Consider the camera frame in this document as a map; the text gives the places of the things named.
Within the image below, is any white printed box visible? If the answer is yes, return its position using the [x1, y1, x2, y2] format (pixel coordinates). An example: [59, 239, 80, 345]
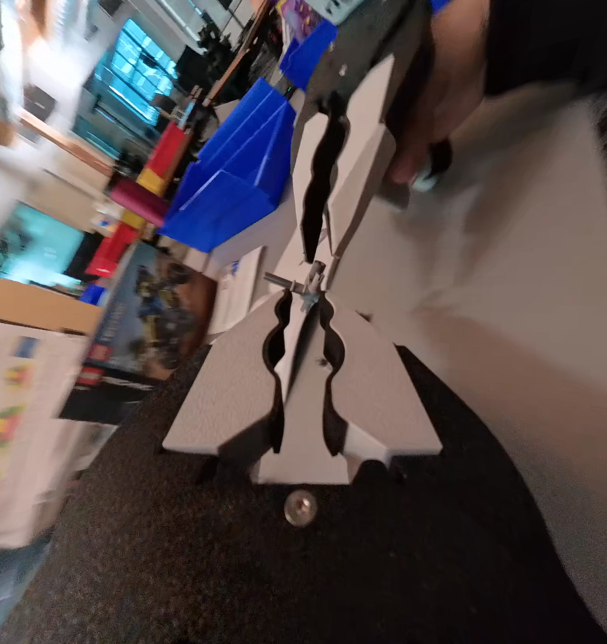
[0, 316, 119, 550]

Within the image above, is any blue bin with label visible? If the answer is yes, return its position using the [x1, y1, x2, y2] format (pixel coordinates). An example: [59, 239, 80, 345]
[279, 19, 340, 92]

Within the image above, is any car lego set box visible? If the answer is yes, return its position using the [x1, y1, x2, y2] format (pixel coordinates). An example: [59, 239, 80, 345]
[74, 240, 219, 389]

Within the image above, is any person's right hand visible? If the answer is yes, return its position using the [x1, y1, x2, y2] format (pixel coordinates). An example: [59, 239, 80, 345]
[388, 0, 491, 185]

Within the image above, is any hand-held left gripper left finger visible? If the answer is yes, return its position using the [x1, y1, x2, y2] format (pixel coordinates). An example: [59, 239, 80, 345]
[161, 291, 290, 457]

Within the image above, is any maroon cylinder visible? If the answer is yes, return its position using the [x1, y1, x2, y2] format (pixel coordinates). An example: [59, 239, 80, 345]
[109, 178, 169, 228]

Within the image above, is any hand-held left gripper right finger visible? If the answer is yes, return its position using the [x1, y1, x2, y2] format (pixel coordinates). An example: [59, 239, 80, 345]
[320, 294, 443, 462]

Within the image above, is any person's right forearm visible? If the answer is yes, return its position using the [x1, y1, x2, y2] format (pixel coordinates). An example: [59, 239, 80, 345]
[485, 0, 607, 97]

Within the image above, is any large empty blue bin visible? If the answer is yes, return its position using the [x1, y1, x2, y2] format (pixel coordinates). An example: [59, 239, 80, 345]
[157, 77, 297, 253]

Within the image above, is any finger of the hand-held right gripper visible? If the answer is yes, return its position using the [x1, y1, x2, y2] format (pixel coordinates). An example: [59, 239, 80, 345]
[328, 53, 398, 259]
[292, 96, 347, 263]

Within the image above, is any brown cardboard box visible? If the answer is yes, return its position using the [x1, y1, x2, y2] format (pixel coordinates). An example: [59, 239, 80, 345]
[0, 277, 104, 336]

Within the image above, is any grey lego axle assembly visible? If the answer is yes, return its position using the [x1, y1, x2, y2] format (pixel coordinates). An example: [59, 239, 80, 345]
[263, 261, 331, 312]

